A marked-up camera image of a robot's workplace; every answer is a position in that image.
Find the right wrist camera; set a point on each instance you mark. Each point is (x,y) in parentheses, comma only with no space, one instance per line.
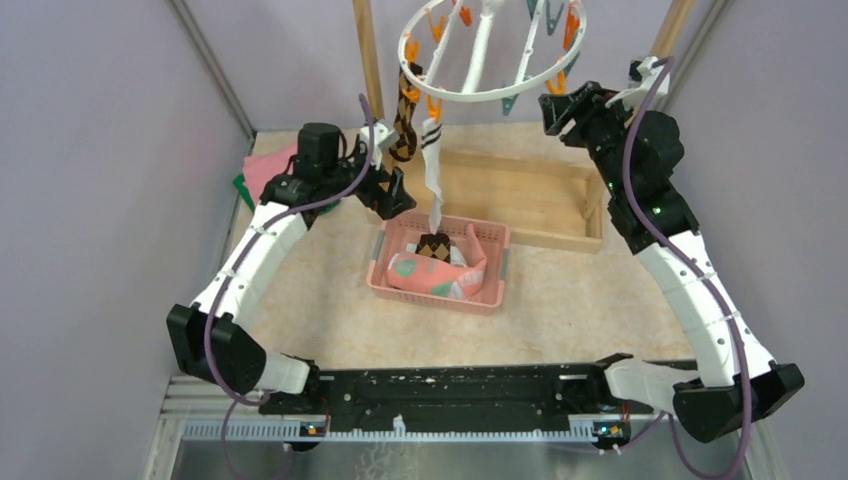
(650,72)

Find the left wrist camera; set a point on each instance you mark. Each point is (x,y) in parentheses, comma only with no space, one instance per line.
(378,138)

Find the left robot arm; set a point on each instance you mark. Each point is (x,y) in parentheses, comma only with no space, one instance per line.
(210,336)

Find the green folded cloth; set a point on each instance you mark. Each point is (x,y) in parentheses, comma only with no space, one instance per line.
(239,182)

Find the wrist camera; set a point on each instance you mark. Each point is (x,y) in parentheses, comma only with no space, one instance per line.
(650,72)
(378,138)

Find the wooden hanger rack stand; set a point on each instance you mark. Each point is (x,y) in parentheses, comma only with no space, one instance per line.
(493,173)

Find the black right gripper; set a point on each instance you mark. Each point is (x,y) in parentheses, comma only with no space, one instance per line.
(593,109)

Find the teal clothes peg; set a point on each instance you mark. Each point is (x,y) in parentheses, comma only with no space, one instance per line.
(507,104)

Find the white round clip hanger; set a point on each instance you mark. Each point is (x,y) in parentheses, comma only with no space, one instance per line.
(482,51)

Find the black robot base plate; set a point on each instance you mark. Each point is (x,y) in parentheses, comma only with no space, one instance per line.
(557,403)

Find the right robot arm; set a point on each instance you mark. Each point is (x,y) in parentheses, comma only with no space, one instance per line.
(735,379)

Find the orange clothes peg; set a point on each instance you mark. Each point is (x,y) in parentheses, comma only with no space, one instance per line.
(434,108)
(557,85)

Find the brown argyle sock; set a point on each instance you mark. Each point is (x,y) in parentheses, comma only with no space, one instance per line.
(409,95)
(436,246)

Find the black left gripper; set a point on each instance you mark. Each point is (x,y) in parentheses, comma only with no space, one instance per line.
(387,203)

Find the pink folded cloth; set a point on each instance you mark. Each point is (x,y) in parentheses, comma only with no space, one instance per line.
(258,170)

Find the pink plastic basket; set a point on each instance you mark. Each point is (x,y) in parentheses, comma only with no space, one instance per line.
(403,233)

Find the white black striped sock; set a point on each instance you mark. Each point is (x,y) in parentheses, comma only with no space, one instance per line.
(431,148)

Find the pink teal sock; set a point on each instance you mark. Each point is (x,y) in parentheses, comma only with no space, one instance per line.
(415,273)

